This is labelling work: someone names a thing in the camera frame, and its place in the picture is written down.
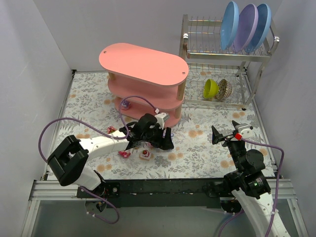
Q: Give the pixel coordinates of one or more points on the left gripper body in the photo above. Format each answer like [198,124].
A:
[161,137]

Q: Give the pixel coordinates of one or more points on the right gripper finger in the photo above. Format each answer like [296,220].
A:
[216,136]
[236,125]

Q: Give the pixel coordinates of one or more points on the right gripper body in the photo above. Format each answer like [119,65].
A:
[227,138]

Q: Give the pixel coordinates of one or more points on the strawberry cake toy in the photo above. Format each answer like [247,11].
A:
[145,155]

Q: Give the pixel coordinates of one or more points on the pink purple cupcake toy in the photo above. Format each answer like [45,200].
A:
[125,105]

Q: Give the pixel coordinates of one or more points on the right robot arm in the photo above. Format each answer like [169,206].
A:
[248,184]

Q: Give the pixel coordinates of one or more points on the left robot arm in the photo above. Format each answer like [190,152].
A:
[68,160]

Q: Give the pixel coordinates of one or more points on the pink three-tier shelf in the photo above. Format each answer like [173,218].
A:
[147,78]

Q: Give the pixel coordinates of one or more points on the pink lying figure toy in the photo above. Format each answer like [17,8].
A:
[124,154]

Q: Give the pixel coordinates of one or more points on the patterned ceramic bowl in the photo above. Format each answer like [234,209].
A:
[225,90]

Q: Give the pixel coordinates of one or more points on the lime green bowl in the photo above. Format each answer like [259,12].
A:
[211,89]

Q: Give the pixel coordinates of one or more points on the pink flowerpot toy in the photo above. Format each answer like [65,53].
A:
[111,129]

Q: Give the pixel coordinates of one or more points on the steel dish rack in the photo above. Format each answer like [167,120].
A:
[200,48]

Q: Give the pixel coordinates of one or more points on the floral table mat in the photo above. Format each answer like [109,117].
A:
[91,106]

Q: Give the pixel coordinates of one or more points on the left blue plate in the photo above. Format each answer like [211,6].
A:
[229,25]

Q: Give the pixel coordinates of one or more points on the blue plate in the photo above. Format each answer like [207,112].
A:
[229,25]
[263,26]

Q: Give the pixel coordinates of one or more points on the purple plate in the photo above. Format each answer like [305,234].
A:
[248,20]

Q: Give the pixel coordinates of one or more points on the right blue plate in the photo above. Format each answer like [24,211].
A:
[263,26]

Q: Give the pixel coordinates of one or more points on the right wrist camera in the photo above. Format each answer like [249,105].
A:
[245,130]

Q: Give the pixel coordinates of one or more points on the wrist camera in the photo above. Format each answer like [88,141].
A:
[161,119]
[245,130]

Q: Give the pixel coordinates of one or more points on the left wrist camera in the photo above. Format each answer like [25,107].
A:
[161,119]

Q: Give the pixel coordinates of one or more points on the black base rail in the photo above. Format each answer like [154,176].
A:
[207,192]

